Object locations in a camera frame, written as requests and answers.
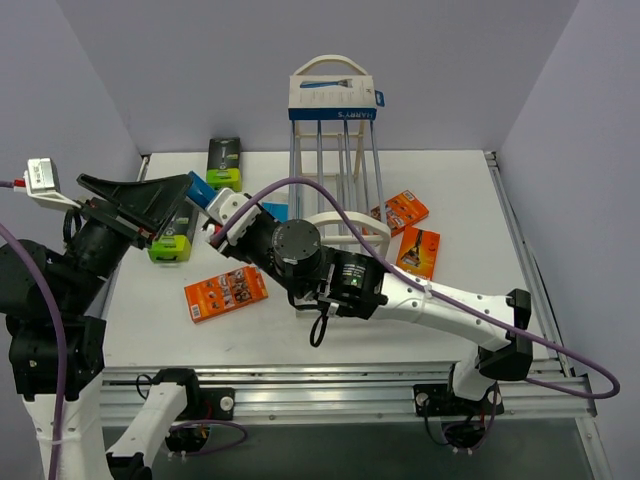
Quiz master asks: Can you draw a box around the blue Harry's razor box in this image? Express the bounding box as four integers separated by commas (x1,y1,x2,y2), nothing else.
186,171,224,212
261,191,289,223

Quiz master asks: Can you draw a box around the orange razor box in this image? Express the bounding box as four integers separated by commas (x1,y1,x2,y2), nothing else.
184,266,269,324
385,190,429,238

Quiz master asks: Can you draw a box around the orange Gillette Fusion box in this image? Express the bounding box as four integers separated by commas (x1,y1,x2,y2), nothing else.
395,226,440,280

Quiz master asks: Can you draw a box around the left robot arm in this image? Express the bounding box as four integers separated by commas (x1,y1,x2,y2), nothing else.
1,173,217,479

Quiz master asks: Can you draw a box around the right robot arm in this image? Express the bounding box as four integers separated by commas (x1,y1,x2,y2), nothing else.
204,188,533,413

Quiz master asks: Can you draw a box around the white and chrome shelf rack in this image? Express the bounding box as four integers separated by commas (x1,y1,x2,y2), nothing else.
287,54,392,321

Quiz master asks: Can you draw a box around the green black razor box front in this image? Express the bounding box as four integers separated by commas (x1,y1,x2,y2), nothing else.
148,201,198,264

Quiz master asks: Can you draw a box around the green black razor box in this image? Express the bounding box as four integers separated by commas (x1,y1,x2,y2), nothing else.
148,201,198,264
205,137,242,192

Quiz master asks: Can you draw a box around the green black razor box rear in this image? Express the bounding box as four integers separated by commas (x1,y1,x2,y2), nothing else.
205,137,242,192

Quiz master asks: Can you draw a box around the white Harry's razor box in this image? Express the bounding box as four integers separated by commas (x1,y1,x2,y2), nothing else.
288,74,385,121

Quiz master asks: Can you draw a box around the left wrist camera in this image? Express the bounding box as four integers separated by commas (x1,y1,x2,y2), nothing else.
12,157,80,211

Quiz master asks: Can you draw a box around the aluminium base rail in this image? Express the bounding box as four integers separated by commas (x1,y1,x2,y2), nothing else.
100,360,597,427

